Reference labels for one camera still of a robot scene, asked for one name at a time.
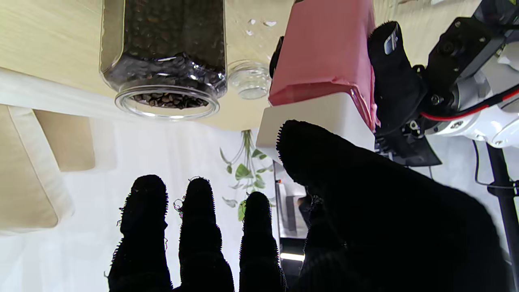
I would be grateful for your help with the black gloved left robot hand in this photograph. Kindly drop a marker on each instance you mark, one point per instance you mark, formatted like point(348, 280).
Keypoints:
point(395, 85)

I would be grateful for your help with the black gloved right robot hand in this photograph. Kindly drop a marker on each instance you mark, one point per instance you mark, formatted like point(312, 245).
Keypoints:
point(365, 227)

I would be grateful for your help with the pink square coffee jar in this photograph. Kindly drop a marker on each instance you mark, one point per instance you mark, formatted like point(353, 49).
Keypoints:
point(324, 52)

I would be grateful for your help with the white square jar cap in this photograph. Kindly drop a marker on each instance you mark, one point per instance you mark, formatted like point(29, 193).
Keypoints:
point(320, 125)

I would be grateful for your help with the clear glass jar lid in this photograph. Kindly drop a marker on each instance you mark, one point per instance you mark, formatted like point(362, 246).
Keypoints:
point(249, 79)

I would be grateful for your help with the glass jar of coffee beans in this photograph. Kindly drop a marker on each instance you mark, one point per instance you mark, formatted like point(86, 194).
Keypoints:
point(166, 52)

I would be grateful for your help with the broad leaf green plant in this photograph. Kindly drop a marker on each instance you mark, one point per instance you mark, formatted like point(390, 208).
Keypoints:
point(245, 174)

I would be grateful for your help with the black metal stand rods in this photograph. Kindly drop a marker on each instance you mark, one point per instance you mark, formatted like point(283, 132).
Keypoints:
point(505, 198)

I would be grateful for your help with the white sheer curtain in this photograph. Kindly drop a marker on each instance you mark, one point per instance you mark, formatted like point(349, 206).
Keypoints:
point(121, 194)

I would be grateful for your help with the beige sofa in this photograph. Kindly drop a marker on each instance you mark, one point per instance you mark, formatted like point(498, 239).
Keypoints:
point(32, 162)

